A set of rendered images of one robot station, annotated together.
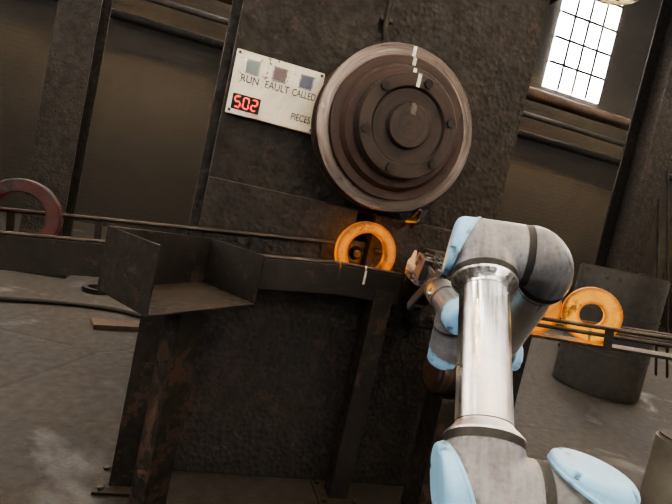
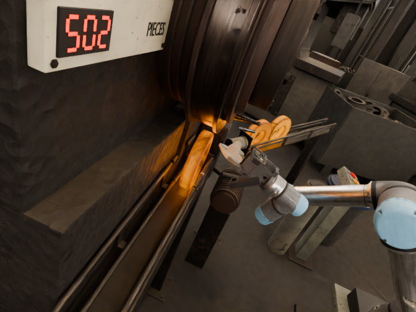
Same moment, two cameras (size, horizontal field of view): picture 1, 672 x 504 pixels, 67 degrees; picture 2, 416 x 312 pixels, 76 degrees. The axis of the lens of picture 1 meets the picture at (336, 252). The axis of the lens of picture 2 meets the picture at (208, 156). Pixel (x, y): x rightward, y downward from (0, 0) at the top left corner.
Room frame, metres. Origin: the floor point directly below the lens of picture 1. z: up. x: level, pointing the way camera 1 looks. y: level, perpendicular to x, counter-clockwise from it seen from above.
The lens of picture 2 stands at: (1.23, 0.54, 1.17)
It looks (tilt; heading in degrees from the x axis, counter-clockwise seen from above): 30 degrees down; 291
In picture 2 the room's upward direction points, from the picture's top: 21 degrees clockwise
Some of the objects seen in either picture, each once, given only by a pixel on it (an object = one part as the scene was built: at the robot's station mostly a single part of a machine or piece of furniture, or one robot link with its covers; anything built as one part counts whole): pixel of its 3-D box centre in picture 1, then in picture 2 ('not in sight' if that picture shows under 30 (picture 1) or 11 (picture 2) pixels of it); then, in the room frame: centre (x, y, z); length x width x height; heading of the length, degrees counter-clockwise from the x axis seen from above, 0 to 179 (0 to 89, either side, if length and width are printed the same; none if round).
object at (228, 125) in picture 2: (429, 288); (207, 146); (1.57, -0.31, 0.68); 0.11 x 0.08 x 0.24; 16
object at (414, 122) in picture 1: (406, 126); (285, 50); (1.40, -0.11, 1.11); 0.28 x 0.06 x 0.28; 106
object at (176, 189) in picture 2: not in sight; (189, 180); (1.50, -0.10, 0.66); 0.19 x 0.07 x 0.01; 106
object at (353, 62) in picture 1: (393, 130); (245, 34); (1.49, -0.09, 1.11); 0.47 x 0.06 x 0.47; 106
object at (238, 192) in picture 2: (448, 439); (213, 220); (1.45, -0.44, 0.27); 0.22 x 0.13 x 0.53; 106
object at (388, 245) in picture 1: (365, 252); (197, 160); (1.50, -0.09, 0.75); 0.18 x 0.03 x 0.18; 107
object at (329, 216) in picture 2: not in sight; (325, 220); (0.97, -0.94, 0.31); 0.24 x 0.16 x 0.62; 106
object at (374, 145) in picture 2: not in sight; (358, 136); (0.92, -2.79, 0.39); 1.03 x 0.83 x 0.77; 31
